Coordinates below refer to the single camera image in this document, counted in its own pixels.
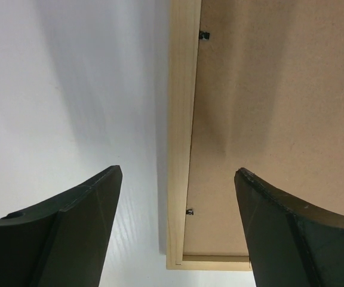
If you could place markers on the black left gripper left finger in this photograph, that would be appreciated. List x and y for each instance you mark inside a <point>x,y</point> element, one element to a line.
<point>61,241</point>

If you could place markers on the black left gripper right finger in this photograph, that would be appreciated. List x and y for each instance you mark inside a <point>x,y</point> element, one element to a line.
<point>290,242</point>

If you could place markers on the wooden picture frame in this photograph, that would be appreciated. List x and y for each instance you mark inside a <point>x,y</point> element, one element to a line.
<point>266,92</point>

